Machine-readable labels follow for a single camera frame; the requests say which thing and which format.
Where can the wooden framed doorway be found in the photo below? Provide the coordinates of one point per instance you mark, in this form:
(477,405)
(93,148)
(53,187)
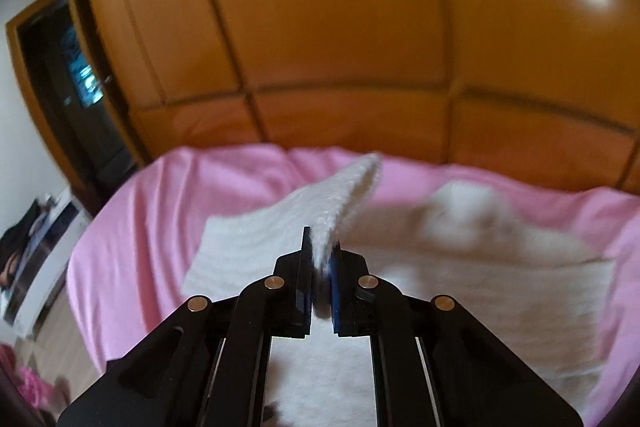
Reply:
(60,72)

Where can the pink cloth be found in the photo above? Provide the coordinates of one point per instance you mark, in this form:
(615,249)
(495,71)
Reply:
(30,379)

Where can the dark cloth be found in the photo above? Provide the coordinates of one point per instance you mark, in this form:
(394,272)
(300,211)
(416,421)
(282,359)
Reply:
(20,247)

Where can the wooden wardrobe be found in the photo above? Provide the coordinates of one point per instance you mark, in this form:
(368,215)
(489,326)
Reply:
(325,32)

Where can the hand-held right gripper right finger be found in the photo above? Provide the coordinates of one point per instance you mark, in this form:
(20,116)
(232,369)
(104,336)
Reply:
(340,302)

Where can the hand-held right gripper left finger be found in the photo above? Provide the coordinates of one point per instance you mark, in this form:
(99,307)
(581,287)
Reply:
(300,292)

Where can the pink blanket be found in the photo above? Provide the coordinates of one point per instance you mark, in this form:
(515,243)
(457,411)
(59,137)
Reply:
(150,217)

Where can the white cabinet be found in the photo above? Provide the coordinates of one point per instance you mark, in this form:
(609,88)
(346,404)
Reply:
(55,267)

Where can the white knitted sweater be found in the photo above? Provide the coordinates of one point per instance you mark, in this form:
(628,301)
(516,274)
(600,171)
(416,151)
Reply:
(250,247)

